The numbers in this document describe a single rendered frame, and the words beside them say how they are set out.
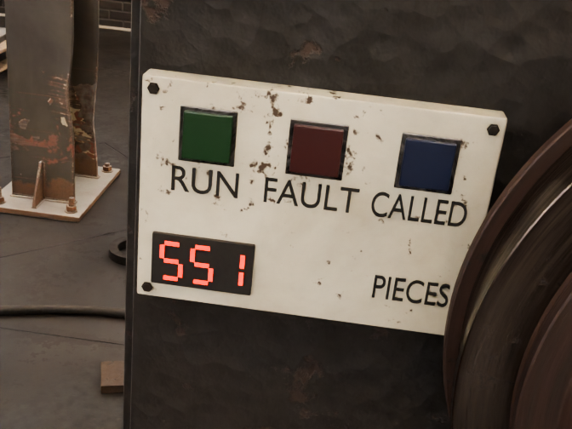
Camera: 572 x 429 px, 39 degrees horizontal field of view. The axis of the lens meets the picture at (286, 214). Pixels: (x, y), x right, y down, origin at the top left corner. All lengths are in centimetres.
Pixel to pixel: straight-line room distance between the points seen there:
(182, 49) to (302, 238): 17
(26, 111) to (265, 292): 277
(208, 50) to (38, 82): 272
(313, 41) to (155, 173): 15
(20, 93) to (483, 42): 286
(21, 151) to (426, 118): 292
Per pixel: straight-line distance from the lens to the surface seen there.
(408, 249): 62
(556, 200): 47
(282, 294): 64
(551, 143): 53
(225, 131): 59
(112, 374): 237
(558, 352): 49
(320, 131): 58
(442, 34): 59
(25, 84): 333
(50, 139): 336
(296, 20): 59
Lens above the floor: 139
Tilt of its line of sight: 23 degrees down
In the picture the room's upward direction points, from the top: 6 degrees clockwise
